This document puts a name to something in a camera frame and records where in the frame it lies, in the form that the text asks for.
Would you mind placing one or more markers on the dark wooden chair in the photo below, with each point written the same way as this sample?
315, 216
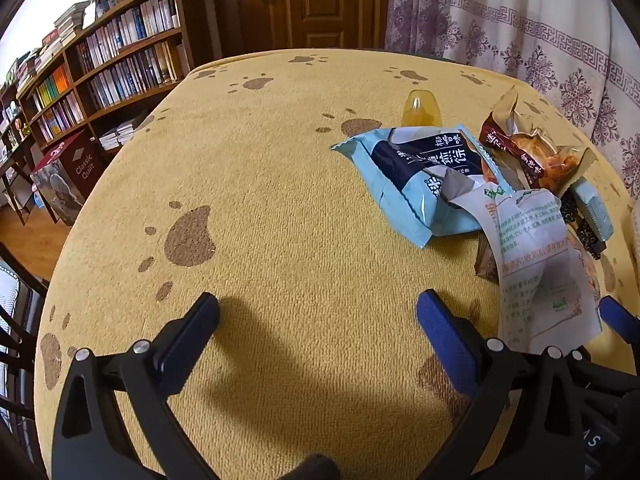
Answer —
15, 310

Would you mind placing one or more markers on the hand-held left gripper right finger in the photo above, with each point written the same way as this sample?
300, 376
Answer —
442, 330

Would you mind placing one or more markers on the light blue small packet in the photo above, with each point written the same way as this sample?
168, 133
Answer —
592, 210

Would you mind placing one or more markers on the blue snack packet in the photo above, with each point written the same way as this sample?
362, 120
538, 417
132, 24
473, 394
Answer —
400, 170

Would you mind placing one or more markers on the white purple-pattern curtain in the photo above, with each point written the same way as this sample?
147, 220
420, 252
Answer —
525, 15

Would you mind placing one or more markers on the wooden bookshelf with books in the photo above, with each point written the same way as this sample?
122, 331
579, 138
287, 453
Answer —
125, 30

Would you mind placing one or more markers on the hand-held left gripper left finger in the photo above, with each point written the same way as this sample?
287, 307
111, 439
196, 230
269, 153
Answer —
192, 327

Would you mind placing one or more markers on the brown clear nut packet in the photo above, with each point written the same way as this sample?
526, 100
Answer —
487, 265

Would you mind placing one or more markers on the yellow paw-print tablecloth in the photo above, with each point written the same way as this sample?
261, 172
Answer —
280, 220

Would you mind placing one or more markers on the brown orange snack packet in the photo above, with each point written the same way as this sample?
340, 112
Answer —
540, 155

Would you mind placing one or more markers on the white green-print bag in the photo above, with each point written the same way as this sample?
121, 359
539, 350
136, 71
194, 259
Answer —
530, 260

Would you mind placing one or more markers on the red cardboard box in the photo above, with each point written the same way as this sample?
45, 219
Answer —
75, 170

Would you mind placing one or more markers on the wooden door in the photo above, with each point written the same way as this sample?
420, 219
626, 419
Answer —
310, 5

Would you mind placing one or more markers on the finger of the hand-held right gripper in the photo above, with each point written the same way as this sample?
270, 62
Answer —
622, 320

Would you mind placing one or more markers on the stack of books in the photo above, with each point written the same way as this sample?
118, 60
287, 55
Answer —
70, 19

